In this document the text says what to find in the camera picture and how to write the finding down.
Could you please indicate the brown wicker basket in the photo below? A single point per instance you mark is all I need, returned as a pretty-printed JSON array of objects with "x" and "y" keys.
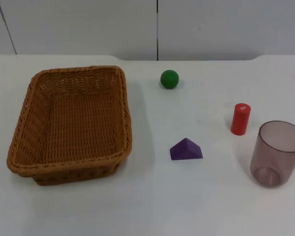
[{"x": 71, "y": 127}]

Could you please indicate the red cylinder block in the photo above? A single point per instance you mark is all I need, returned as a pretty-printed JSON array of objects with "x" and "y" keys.
[{"x": 239, "y": 120}]

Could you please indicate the green ball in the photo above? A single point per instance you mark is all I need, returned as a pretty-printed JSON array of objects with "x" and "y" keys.
[{"x": 169, "y": 78}]

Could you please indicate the clear cup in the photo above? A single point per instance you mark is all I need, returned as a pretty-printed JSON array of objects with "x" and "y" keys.
[{"x": 275, "y": 152}]

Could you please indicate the purple triangular block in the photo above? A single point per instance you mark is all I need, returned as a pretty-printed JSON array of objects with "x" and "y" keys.
[{"x": 184, "y": 151}]

